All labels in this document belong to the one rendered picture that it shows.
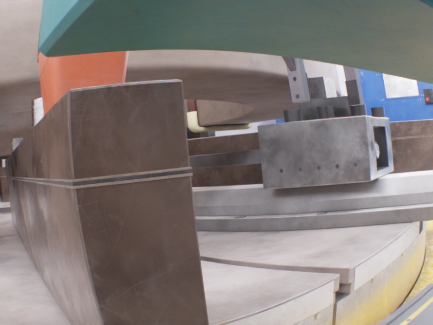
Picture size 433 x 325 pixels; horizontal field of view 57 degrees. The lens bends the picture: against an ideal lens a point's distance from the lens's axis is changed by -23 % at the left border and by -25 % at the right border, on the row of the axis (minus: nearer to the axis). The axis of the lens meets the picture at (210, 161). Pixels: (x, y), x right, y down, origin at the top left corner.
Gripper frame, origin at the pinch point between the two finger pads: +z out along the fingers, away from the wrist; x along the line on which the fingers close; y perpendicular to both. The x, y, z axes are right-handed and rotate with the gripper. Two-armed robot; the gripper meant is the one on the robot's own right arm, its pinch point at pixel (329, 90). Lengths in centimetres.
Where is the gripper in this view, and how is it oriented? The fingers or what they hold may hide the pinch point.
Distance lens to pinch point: 68.9
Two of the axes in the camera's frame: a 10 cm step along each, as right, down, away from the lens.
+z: 1.0, 10.0, 0.2
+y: 5.6, -0.4, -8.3
